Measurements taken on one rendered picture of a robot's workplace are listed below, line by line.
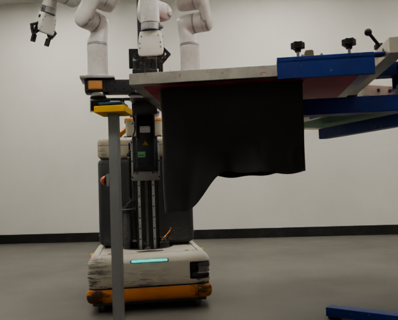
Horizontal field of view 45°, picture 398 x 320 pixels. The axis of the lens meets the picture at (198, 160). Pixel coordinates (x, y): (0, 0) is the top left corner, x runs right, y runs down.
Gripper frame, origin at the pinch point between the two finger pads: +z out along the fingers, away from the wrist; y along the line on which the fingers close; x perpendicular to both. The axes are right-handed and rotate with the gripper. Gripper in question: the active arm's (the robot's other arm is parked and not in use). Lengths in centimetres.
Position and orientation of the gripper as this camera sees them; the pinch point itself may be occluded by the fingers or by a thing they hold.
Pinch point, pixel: (152, 70)
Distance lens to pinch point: 190.8
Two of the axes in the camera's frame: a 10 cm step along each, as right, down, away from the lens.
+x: -1.1, -0.4, -9.9
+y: -9.9, 0.5, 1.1
